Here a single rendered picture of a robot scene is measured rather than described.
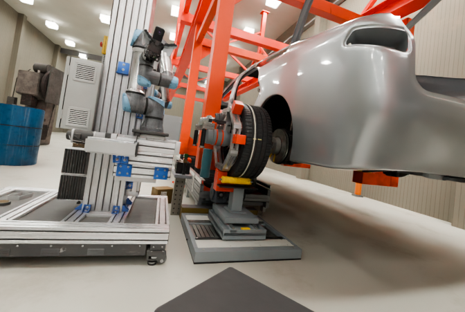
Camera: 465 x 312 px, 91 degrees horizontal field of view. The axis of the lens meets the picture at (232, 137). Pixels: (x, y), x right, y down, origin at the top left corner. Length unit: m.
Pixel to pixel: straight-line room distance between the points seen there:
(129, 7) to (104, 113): 0.77
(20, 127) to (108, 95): 3.40
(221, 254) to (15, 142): 4.15
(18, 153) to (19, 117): 0.59
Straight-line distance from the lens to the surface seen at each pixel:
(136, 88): 1.60
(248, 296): 0.86
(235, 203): 2.07
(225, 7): 2.76
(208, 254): 1.70
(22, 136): 5.13
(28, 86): 9.28
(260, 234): 1.96
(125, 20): 1.96
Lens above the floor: 0.79
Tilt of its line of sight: 2 degrees up
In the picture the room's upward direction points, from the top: 8 degrees clockwise
